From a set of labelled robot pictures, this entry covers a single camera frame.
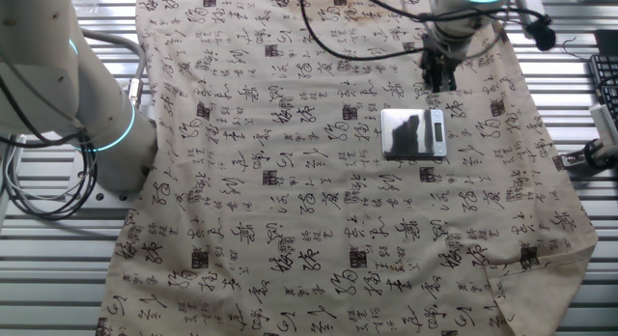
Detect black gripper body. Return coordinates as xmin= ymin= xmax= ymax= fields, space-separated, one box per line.
xmin=418 ymin=33 xmax=461 ymax=75

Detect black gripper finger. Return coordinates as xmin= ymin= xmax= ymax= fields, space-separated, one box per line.
xmin=422 ymin=68 xmax=440 ymax=94
xmin=437 ymin=69 xmax=458 ymax=94

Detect silver digital pocket scale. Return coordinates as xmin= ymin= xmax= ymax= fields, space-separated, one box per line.
xmin=379 ymin=107 xmax=449 ymax=159

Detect black computer keyboard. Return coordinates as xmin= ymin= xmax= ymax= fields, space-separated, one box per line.
xmin=587 ymin=53 xmax=618 ymax=129

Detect black box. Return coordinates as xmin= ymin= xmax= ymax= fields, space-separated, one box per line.
xmin=593 ymin=29 xmax=618 ymax=57

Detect beige calligraphy print cloth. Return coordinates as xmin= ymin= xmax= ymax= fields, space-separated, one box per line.
xmin=96 ymin=0 xmax=600 ymax=336

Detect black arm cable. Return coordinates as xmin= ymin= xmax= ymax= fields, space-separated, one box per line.
xmin=354 ymin=0 xmax=547 ymax=26
xmin=297 ymin=0 xmax=429 ymax=62

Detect silver side camera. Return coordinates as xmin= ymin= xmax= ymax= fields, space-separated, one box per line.
xmin=588 ymin=102 xmax=618 ymax=147

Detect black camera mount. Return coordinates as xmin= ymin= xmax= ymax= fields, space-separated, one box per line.
xmin=562 ymin=138 xmax=618 ymax=179

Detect grey cable with brass connector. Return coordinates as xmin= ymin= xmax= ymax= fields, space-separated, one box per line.
xmin=81 ymin=29 xmax=149 ymax=110

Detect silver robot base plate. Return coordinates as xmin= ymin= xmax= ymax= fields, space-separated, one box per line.
xmin=65 ymin=147 xmax=155 ymax=208

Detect black base cable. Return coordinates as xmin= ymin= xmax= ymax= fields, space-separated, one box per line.
xmin=0 ymin=60 xmax=100 ymax=222

